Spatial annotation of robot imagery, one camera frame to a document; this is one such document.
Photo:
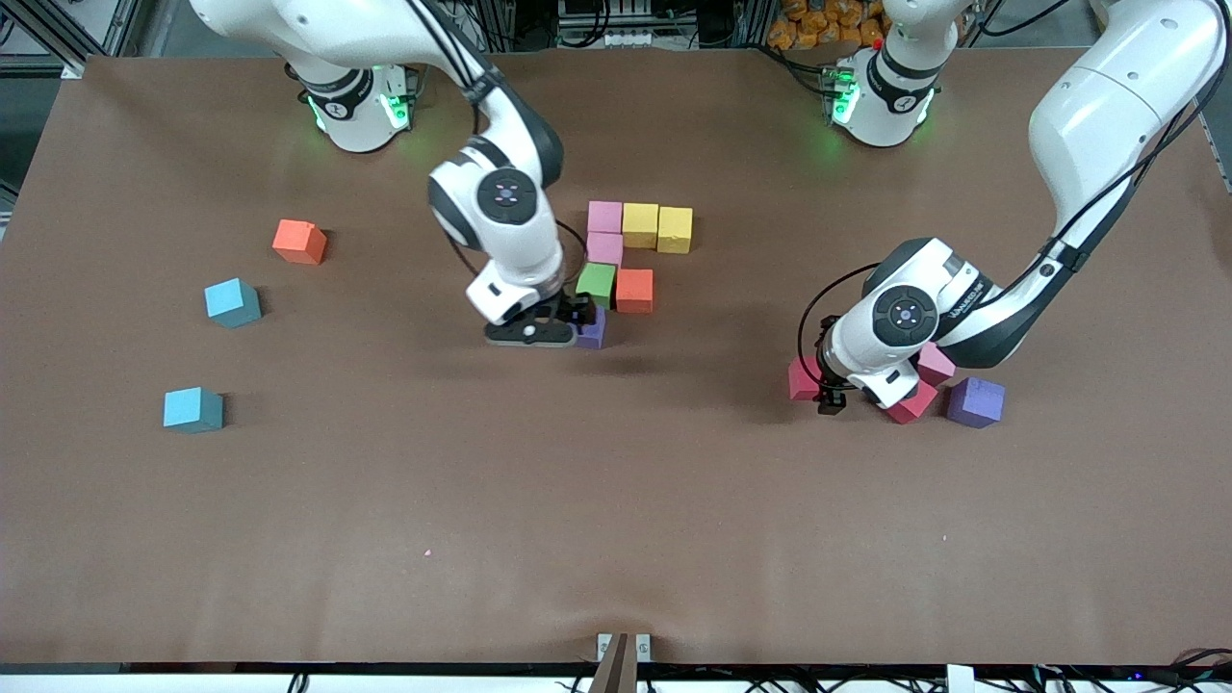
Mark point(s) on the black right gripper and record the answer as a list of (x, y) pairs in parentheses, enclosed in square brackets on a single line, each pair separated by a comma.
[(574, 312)]

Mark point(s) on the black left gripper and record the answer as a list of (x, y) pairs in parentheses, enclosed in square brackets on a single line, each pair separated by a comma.
[(829, 390)]

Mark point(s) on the purple foam cube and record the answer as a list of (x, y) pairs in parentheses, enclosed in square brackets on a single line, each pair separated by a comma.
[(975, 401), (595, 333)]

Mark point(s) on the red foam cube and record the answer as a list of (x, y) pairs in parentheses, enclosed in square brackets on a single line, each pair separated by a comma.
[(914, 405), (801, 380)]

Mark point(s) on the green foam cube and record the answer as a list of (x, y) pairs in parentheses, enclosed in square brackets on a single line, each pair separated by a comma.
[(598, 282)]

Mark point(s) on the orange foam cube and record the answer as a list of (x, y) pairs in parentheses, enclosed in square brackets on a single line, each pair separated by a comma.
[(296, 241), (634, 291)]

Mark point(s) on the pink foam cube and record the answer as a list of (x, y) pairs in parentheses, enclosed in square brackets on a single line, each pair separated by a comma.
[(604, 218), (938, 367), (603, 249)]

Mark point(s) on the yellow foam cube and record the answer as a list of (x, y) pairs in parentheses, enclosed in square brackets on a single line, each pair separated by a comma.
[(640, 224), (675, 229)]

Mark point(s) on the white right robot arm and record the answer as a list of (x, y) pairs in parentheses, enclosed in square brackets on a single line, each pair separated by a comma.
[(522, 255)]

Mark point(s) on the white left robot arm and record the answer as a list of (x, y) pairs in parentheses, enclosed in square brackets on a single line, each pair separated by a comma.
[(1107, 115)]

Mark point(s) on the brown table cover sheet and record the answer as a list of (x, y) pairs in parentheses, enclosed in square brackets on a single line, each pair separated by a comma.
[(616, 500)]

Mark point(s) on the small white socket strip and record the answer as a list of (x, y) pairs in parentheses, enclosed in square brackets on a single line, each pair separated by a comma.
[(635, 38)]

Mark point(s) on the cyan foam cube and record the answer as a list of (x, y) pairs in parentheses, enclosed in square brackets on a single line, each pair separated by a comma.
[(191, 408), (231, 301)]

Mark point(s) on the bag of orange items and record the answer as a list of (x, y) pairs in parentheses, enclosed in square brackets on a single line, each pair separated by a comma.
[(818, 24)]

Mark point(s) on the metal bracket with brown stick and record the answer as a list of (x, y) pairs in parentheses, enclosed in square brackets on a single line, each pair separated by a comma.
[(616, 669)]

